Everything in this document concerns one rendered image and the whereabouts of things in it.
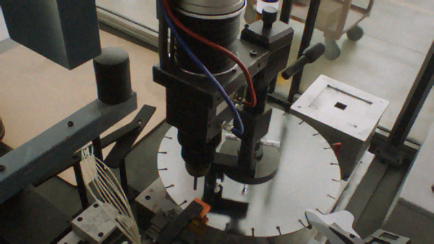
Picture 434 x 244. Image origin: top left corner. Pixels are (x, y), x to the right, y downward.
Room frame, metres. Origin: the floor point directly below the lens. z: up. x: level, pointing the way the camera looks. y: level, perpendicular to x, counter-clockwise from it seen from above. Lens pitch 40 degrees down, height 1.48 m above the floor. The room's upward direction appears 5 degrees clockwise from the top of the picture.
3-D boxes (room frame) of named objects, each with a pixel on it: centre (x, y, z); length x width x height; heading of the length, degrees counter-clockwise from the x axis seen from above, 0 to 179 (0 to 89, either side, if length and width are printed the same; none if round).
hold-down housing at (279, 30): (0.46, -0.05, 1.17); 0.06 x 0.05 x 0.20; 140
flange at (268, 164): (0.53, -0.07, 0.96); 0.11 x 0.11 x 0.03
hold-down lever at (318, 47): (0.47, -0.09, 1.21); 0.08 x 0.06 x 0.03; 149
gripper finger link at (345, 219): (0.40, -0.20, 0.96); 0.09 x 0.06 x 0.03; 40
